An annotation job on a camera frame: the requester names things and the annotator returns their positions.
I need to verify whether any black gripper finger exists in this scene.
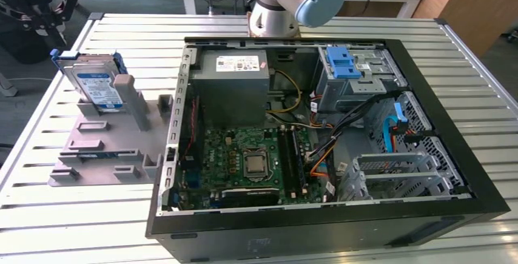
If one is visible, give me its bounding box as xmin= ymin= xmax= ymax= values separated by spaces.
xmin=0 ymin=5 xmax=51 ymax=38
xmin=49 ymin=0 xmax=79 ymax=39

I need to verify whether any hard disk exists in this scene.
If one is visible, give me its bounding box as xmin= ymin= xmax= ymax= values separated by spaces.
xmin=47 ymin=50 xmax=129 ymax=113

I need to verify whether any metal disk bay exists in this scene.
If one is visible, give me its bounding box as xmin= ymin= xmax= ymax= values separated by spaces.
xmin=337 ymin=151 xmax=464 ymax=203

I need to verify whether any grey furniture foot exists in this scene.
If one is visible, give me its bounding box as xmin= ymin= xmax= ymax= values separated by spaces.
xmin=0 ymin=71 xmax=19 ymax=97

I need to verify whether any grey parts rack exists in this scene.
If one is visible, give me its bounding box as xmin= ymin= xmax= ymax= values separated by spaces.
xmin=46 ymin=74 xmax=174 ymax=188

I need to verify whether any RAM stick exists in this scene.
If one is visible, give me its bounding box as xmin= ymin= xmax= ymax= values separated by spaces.
xmin=75 ymin=151 xmax=120 ymax=159

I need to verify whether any grey power supply unit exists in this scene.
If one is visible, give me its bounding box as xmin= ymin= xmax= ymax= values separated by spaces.
xmin=189 ymin=49 xmax=270 ymax=128

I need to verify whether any green motherboard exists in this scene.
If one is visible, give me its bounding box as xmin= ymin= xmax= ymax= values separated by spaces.
xmin=177 ymin=126 xmax=326 ymax=211

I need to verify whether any metal socket cover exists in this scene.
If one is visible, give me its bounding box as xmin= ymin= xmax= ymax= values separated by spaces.
xmin=240 ymin=146 xmax=270 ymax=183

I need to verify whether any silver CPU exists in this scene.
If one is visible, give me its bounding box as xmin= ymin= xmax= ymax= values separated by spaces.
xmin=244 ymin=154 xmax=265 ymax=174

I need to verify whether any blue plastic drive latch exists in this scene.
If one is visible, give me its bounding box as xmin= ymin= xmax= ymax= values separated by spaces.
xmin=325 ymin=46 xmax=364 ymax=80

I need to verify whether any metal drive cage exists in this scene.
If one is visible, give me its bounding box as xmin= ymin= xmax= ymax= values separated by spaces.
xmin=314 ymin=45 xmax=408 ymax=122

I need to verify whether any black RAM slot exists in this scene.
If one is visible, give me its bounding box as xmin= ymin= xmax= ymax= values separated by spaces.
xmin=277 ymin=126 xmax=293 ymax=194
xmin=290 ymin=130 xmax=309 ymax=195

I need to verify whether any black graphics card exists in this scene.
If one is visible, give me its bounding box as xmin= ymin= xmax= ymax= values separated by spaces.
xmin=220 ymin=186 xmax=280 ymax=207

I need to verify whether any black PC case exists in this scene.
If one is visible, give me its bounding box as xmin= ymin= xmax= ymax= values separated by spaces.
xmin=145 ymin=35 xmax=511 ymax=263

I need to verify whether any wooden cabinet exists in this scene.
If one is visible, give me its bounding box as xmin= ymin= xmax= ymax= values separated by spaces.
xmin=412 ymin=0 xmax=518 ymax=58

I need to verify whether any square brown base plate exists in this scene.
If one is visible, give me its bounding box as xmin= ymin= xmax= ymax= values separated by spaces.
xmin=245 ymin=29 xmax=302 ymax=39

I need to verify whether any yellow wire bundle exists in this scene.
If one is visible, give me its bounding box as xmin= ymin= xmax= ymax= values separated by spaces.
xmin=265 ymin=69 xmax=302 ymax=115

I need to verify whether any grey white wire bundle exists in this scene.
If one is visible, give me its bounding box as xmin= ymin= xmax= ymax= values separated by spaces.
xmin=265 ymin=111 xmax=336 ymax=130

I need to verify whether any black cable bundle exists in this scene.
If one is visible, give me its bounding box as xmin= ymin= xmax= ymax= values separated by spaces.
xmin=306 ymin=90 xmax=401 ymax=168

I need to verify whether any orange wire bundle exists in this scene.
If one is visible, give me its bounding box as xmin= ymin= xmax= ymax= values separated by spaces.
xmin=309 ymin=154 xmax=337 ymax=180

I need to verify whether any blue wire with black plug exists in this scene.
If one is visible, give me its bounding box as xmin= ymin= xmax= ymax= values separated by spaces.
xmin=381 ymin=102 xmax=409 ymax=156

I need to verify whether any red orange power wire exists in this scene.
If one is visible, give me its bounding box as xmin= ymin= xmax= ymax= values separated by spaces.
xmin=403 ymin=127 xmax=435 ymax=144

